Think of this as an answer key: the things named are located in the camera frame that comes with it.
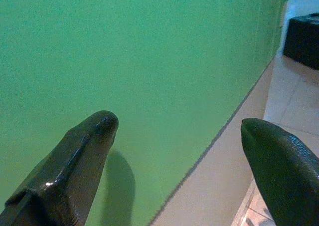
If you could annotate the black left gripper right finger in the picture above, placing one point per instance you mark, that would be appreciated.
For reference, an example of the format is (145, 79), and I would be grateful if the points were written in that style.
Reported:
(284, 171)

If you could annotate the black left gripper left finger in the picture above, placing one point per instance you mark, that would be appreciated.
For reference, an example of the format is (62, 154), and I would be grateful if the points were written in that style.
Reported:
(67, 176)

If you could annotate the black box-shaped object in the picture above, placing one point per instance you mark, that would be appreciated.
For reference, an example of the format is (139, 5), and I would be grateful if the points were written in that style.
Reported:
(302, 40)

